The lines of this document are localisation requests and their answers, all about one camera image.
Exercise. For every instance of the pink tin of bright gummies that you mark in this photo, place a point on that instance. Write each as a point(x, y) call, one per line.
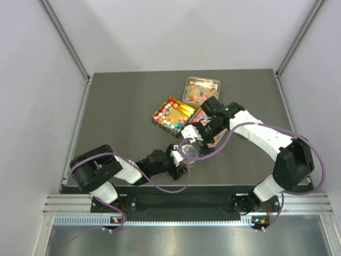
point(204, 119)

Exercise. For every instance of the clear round jar lid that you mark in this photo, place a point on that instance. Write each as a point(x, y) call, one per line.
point(190, 151)

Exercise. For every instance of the clear plastic jar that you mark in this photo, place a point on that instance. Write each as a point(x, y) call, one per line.
point(191, 162)

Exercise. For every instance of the gold tin of star candies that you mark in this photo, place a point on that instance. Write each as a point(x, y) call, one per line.
point(172, 116)

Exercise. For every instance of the aluminium front rail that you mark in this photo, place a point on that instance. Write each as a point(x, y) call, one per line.
point(72, 210)

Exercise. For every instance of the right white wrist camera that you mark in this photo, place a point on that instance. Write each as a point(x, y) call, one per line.
point(191, 133)

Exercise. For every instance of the gold tin of pastel gummies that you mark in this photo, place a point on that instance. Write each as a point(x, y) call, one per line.
point(197, 90)

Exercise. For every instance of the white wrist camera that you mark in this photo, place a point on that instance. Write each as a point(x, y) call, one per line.
point(191, 133)
point(175, 155)

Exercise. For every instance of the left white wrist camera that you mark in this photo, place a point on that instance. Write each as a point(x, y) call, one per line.
point(175, 155)

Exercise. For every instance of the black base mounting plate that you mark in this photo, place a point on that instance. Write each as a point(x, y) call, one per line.
point(227, 203)

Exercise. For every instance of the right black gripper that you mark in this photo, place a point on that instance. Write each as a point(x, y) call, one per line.
point(205, 149)

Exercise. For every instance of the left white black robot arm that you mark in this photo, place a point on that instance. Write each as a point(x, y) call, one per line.
point(93, 170)

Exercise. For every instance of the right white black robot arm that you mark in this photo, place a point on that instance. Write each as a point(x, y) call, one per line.
point(292, 157)

